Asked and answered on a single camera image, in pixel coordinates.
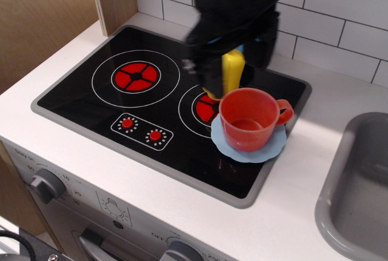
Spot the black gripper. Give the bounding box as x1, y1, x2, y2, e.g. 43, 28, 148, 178
182, 0, 279, 98

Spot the red plastic cup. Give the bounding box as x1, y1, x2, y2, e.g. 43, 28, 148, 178
219, 88, 295, 152

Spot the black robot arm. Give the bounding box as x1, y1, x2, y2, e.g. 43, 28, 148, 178
182, 0, 279, 100

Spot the light blue scalloped plate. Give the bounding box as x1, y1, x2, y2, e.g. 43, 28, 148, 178
211, 115, 287, 163

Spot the yellow toy bell pepper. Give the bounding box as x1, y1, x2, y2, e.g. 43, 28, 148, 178
202, 48, 246, 101

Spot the blue plastic bowl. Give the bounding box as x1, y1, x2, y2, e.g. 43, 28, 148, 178
207, 36, 261, 53

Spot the black toy stove top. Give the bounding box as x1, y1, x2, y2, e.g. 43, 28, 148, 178
30, 24, 312, 210

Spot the grey toy sink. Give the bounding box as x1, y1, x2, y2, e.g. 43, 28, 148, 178
315, 112, 387, 260

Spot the grey right oven knob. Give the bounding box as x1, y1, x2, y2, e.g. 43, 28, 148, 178
160, 241, 203, 261

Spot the wooden side panel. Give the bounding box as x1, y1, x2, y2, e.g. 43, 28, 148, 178
1, 0, 138, 91

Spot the grey left timer knob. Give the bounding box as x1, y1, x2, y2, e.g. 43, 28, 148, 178
30, 169, 66, 204

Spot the grey oven door handle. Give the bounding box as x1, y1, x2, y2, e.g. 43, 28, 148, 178
79, 229, 119, 261

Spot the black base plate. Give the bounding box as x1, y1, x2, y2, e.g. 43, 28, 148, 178
18, 228, 71, 261

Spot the black cable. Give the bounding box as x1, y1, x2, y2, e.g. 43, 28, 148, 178
0, 230, 37, 261

